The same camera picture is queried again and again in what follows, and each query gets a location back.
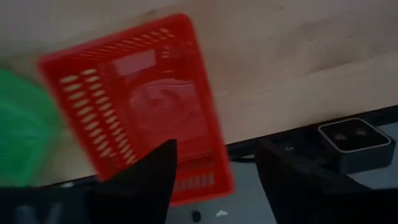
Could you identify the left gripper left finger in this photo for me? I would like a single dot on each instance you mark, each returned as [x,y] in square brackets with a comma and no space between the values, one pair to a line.
[140,186]

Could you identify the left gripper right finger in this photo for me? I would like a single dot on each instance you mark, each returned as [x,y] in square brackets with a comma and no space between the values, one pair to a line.
[295,193]

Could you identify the red plastic basket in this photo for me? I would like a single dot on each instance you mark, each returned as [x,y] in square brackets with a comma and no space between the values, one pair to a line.
[140,93]

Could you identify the green plastic basket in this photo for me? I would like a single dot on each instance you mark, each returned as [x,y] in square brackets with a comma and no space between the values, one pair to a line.
[21,124]

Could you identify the black camera box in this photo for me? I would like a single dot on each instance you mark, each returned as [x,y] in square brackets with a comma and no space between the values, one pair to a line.
[354,140]

